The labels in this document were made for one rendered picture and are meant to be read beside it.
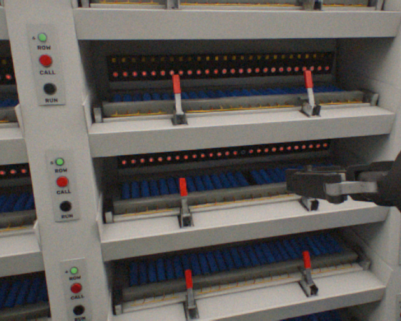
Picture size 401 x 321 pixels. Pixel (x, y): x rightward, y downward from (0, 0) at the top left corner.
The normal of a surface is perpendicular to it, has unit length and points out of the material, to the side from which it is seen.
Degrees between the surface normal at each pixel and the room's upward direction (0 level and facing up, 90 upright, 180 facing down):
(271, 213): 18
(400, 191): 93
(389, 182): 85
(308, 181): 91
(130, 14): 108
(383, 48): 90
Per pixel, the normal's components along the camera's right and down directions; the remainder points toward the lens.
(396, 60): -0.98, 0.08
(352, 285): 0.02, -0.89
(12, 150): 0.22, 0.45
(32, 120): 0.21, 0.16
